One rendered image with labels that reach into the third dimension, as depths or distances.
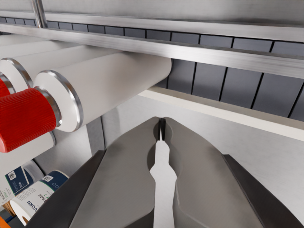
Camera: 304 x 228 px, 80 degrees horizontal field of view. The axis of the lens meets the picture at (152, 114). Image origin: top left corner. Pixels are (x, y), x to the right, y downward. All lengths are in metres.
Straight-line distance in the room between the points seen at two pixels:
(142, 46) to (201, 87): 0.11
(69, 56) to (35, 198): 0.54
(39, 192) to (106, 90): 0.58
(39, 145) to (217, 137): 0.48
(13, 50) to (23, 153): 0.38
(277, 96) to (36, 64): 0.25
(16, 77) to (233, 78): 0.22
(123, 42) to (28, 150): 0.47
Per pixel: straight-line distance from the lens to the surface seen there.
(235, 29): 0.24
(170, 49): 0.17
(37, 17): 0.30
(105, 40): 0.21
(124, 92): 0.18
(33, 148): 0.61
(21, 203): 0.70
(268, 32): 0.23
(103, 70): 0.16
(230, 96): 0.25
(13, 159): 0.59
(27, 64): 0.20
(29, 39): 0.41
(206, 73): 0.25
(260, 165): 0.36
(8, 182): 0.94
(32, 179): 1.00
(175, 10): 0.31
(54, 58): 0.21
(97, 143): 0.51
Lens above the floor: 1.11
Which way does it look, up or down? 49 degrees down
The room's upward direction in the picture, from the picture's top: 129 degrees counter-clockwise
